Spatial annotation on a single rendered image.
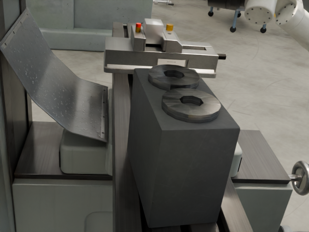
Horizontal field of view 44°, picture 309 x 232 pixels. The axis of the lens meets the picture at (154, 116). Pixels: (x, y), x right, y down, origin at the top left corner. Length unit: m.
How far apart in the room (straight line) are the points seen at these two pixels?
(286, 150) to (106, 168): 1.94
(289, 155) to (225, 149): 2.20
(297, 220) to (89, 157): 1.47
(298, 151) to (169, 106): 2.32
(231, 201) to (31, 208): 0.60
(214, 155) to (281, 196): 0.64
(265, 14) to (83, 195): 0.65
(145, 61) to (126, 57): 0.06
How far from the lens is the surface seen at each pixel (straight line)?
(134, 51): 1.14
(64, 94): 1.07
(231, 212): 0.70
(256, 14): 0.91
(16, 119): 1.10
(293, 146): 2.88
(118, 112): 0.94
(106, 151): 1.00
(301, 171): 1.38
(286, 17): 0.98
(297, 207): 2.33
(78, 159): 1.02
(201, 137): 0.55
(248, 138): 1.33
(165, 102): 0.57
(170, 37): 1.17
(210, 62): 1.20
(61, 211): 1.13
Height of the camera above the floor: 1.39
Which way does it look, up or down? 29 degrees down
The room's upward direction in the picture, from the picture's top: 7 degrees clockwise
